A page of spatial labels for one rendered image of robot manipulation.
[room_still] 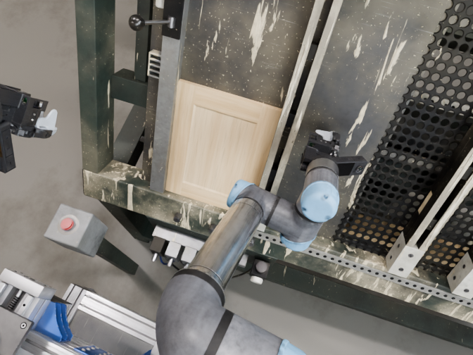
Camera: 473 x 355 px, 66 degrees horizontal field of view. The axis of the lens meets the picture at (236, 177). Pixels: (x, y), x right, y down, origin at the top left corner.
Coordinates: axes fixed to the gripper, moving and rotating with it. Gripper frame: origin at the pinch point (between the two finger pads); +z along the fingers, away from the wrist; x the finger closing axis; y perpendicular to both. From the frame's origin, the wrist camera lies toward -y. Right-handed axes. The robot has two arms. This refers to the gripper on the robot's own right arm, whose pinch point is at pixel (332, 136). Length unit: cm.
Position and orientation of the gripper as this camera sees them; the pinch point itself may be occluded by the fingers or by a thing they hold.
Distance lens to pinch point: 106.9
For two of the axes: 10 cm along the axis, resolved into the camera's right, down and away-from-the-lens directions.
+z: 2.4, -5.2, 8.2
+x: -2.0, 8.0, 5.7
